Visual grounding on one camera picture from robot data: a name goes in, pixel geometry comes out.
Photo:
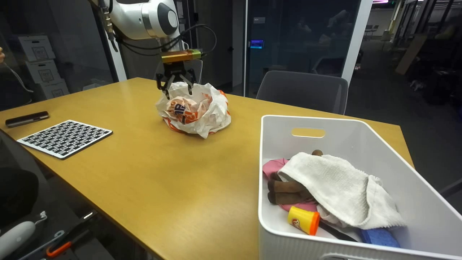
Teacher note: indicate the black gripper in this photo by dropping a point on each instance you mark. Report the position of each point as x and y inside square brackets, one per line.
[177, 70]

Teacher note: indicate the peach shirt with orange print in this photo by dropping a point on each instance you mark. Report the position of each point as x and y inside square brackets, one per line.
[185, 110]

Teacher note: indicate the brown block toy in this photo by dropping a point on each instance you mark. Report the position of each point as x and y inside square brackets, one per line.
[286, 188]

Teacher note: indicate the grey office chair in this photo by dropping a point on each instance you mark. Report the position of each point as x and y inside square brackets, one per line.
[304, 91]

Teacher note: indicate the yellow play dough cup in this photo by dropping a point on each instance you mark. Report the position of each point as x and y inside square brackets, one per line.
[304, 218]

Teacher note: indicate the blue lit screen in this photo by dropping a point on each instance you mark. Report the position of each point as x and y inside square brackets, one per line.
[257, 45]

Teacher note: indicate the white cardboard box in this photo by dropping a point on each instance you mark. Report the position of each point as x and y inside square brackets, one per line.
[38, 48]
[44, 73]
[54, 88]

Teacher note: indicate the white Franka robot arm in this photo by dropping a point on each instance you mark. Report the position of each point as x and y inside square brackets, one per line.
[145, 18]

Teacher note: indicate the black marker pen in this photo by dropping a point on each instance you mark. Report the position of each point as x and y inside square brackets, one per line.
[28, 119]

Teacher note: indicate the white towel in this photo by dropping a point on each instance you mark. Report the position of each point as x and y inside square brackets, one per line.
[341, 188]

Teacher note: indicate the wooden wrist mounting plate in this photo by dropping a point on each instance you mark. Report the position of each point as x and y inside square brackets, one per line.
[182, 55]

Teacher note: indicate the white plastic basket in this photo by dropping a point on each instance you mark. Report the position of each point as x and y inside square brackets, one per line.
[423, 203]

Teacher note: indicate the person's bare hand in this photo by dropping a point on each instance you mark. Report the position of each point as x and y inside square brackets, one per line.
[2, 54]

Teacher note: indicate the white orange plastic bag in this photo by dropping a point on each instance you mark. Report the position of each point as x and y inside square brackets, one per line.
[214, 116]

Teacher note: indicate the blue flat object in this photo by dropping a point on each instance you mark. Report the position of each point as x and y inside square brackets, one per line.
[380, 237]

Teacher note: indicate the black white checkerboard board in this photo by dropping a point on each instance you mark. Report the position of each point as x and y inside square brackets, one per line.
[65, 138]

